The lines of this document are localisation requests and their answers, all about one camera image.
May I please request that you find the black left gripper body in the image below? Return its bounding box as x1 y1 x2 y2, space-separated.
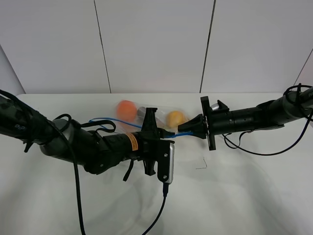
137 107 160 176

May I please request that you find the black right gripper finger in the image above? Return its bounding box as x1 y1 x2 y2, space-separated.
191 128 207 139
178 114 203 132

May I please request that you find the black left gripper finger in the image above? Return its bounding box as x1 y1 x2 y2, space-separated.
159 128 176 139

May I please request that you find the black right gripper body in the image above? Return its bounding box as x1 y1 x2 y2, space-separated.
201 96 232 150

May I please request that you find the clear zip bag blue zipper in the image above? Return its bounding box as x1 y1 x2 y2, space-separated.
89 101 192 137

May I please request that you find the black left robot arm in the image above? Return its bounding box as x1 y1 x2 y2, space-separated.
0 91 174 182

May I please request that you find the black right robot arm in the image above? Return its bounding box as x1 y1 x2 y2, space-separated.
178 84 313 150

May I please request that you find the yellow lemon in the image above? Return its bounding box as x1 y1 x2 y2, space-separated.
166 111 186 128

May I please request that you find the purple eggplant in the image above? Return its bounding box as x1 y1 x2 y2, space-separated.
137 106 146 118

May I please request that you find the orange fruit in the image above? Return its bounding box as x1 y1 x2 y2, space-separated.
116 100 137 122

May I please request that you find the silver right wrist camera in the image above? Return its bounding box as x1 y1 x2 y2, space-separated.
211 103 220 111

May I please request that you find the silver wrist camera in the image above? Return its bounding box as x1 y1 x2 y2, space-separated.
211 103 220 111
156 140 175 184

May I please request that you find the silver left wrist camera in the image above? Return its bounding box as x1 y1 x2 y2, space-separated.
156 140 175 184

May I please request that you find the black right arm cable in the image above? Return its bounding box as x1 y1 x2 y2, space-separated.
222 83 313 156

